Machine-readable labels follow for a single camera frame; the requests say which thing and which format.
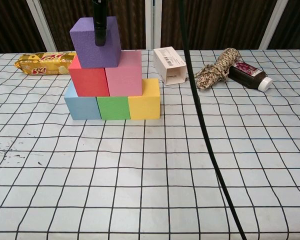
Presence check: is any yellow foam cube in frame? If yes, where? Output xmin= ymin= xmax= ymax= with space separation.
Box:
xmin=127 ymin=78 xmax=161 ymax=120

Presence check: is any green foam cube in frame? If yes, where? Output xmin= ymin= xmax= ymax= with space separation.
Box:
xmin=96 ymin=96 xmax=131 ymax=121

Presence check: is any pink foam cube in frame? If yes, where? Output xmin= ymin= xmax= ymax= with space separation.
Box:
xmin=104 ymin=50 xmax=143 ymax=98

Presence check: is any light blue foam cube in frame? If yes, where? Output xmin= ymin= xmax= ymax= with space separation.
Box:
xmin=64 ymin=81 xmax=102 ymax=121

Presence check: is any red foam cube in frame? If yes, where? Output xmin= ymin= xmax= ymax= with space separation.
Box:
xmin=68 ymin=56 xmax=110 ymax=98

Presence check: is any purple foam cube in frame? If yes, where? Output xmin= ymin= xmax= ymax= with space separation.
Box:
xmin=69 ymin=16 xmax=122 ymax=69

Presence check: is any white carton box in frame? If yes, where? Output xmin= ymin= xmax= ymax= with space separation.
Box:
xmin=153 ymin=46 xmax=188 ymax=87

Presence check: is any white black checkered tablecloth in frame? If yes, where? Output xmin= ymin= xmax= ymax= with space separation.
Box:
xmin=0 ymin=48 xmax=300 ymax=240

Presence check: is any dark brown ribbed panel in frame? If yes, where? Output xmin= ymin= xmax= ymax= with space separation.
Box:
xmin=38 ymin=0 xmax=147 ymax=52
xmin=160 ymin=0 xmax=278 ymax=50
xmin=0 ymin=0 xmax=45 ymax=54
xmin=267 ymin=0 xmax=300 ymax=50

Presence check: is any dark juice bottle white cap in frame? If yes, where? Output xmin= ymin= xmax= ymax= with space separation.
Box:
xmin=228 ymin=59 xmax=273 ymax=92

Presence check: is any gold snack package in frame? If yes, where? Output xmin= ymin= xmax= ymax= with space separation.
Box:
xmin=14 ymin=51 xmax=78 ymax=76

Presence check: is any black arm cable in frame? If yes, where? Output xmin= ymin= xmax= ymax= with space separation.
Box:
xmin=178 ymin=0 xmax=247 ymax=240

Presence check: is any beige twine rope bundle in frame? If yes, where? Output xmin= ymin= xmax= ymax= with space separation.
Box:
xmin=194 ymin=47 xmax=242 ymax=90

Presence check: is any white partition frame post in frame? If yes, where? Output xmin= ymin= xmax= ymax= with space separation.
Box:
xmin=144 ymin=0 xmax=163 ymax=50
xmin=26 ymin=0 xmax=56 ymax=53
xmin=259 ymin=0 xmax=290 ymax=50

